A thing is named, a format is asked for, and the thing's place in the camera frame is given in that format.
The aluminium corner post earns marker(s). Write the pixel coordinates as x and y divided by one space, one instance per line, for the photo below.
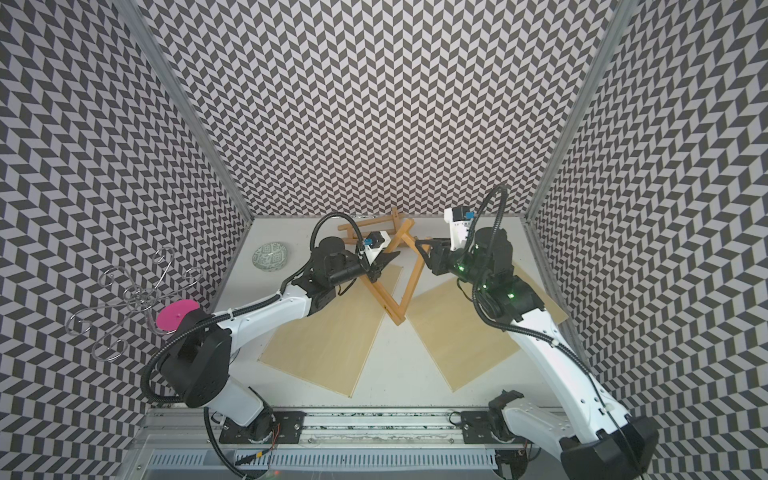
623 14
134 20

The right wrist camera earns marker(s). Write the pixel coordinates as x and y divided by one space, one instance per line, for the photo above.
459 220

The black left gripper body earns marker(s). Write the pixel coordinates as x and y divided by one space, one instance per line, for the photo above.
373 271

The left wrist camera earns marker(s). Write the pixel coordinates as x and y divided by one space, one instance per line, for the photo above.
374 240

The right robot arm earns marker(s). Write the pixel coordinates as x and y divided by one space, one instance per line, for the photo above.
597 437

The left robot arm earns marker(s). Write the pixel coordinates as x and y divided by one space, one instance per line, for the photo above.
195 362

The silver wire rack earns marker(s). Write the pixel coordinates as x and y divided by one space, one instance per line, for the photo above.
136 299

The plywood board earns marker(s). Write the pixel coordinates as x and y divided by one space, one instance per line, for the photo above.
452 358
330 349

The pink egg-shaped container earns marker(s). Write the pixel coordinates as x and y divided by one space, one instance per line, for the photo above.
170 317

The flat wooden easel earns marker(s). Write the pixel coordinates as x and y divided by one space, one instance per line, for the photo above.
391 223

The aluminium corner post left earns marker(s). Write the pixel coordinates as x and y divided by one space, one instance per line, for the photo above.
134 20

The aluminium corner post right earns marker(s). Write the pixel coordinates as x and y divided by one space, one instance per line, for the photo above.
623 14

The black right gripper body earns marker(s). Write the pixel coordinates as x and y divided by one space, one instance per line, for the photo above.
445 259

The green patterned ceramic bowl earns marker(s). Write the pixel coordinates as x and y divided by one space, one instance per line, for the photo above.
271 256

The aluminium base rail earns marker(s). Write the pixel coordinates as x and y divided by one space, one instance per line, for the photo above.
332 442

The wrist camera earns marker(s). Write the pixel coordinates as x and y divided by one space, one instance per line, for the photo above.
459 220
374 240

